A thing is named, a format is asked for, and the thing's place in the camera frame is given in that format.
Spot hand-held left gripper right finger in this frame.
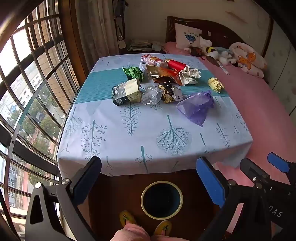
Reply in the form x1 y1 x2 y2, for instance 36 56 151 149
195 156 272 241

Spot yellow black bee plush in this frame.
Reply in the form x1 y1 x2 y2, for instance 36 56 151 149
206 46 219 57

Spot grey white plush toy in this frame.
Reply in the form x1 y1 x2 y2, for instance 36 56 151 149
217 47 238 64

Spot dark wooden headboard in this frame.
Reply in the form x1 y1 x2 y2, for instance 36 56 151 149
165 16 271 84

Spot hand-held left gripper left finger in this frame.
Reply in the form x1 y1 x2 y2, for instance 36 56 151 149
24 156 102 241

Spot stack of books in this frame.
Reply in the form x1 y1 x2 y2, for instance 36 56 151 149
127 39 153 52

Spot gold foil wrapper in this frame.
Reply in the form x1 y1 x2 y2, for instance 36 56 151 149
158 83 183 104

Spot blue trash bin cream rim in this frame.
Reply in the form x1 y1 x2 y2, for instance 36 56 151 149
140 181 184 220

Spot beige curtain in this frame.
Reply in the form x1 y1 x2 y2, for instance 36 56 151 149
76 0 121 56

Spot white paper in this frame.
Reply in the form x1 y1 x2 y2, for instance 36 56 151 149
179 65 201 86

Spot clear plastic container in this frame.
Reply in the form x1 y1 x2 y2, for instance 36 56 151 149
141 85 163 106

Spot person's pink pants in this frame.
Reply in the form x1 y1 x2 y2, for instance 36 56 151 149
112 224 171 241

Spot white marker pen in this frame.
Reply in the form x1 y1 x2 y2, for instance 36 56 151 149
216 60 230 76

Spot dark nightstand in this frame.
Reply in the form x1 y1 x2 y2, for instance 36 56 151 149
119 47 166 56

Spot green paper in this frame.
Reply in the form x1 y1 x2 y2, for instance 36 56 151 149
122 66 144 82

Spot small beige box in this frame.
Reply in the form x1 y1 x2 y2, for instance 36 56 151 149
122 78 142 102

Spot yellow paper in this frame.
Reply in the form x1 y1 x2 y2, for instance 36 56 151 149
207 77 225 93

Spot orange snack bag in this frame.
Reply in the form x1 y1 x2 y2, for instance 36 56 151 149
146 64 185 85

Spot brown feather toy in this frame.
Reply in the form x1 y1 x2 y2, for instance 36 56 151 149
184 46 206 56

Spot cartoon print carton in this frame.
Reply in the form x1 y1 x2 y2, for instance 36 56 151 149
141 54 167 67

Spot small white box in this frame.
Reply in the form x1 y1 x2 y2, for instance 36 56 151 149
139 61 149 77

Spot window with metal grille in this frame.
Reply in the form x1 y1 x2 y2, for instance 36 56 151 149
0 0 81 232

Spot tree print tablecloth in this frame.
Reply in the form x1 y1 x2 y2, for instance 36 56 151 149
57 54 253 178

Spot white pillow blue print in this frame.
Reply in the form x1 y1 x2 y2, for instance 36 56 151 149
174 23 203 50

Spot red paper tube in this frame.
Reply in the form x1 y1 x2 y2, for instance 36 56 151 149
167 59 187 71

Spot pink bed sheet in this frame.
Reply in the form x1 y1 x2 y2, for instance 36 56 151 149
162 41 296 234

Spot hanging dark bag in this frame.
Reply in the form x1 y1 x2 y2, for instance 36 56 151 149
113 0 126 49

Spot brown shiny wrapper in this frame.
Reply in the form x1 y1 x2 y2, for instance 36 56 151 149
153 77 178 87

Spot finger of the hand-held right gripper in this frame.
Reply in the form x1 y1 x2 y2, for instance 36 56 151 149
267 152 296 173
240 158 271 186

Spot purple plastic bag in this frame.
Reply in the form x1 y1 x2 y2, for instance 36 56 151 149
176 90 215 127

